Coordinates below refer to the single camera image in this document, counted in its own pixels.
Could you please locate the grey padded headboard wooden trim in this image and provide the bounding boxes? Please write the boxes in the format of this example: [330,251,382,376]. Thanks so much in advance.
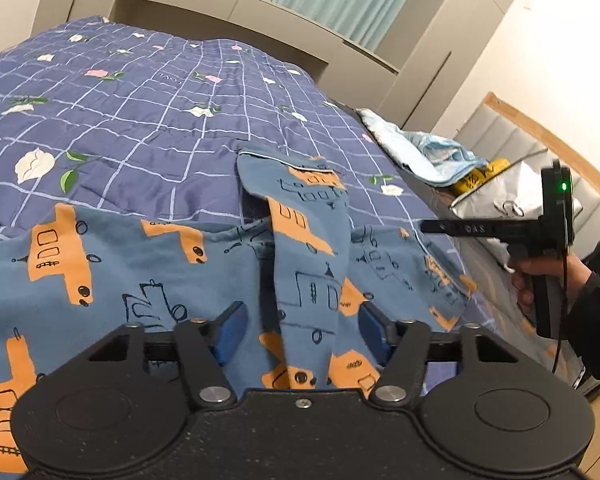
[455,92,600,261]

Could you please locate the light blue patterned cloth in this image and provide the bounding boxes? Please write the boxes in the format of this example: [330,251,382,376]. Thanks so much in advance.
[357,107,491,188]

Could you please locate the blue checked floral blanket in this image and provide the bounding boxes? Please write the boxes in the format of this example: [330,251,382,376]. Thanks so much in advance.
[0,15,531,331]

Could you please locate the yellow bag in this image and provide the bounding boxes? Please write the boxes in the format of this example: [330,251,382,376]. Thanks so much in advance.
[450,157,511,196]

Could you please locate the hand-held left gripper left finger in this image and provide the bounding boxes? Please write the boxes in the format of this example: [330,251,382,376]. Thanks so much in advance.
[80,301,249,408]

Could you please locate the person's right hand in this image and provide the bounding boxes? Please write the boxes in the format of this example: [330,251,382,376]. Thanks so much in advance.
[510,254,593,321]

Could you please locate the dark grey bed sheet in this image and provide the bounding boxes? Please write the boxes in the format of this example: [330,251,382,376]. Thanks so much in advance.
[325,97,461,211]

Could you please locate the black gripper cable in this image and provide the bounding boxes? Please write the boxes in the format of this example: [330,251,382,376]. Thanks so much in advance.
[550,255,571,376]

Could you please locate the silver plastic bag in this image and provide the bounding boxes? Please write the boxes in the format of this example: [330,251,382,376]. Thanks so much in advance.
[450,162,583,241]

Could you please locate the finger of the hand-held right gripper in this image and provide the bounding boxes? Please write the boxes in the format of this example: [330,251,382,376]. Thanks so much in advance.
[420,217,543,241]

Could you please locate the blue pants with orange print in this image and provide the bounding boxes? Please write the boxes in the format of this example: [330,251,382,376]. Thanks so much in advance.
[0,145,478,476]

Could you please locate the beige built-in cabinet unit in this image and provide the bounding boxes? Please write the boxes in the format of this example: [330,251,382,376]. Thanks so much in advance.
[30,0,531,131]

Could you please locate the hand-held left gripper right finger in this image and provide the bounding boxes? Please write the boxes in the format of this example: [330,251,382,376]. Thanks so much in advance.
[358,302,521,407]

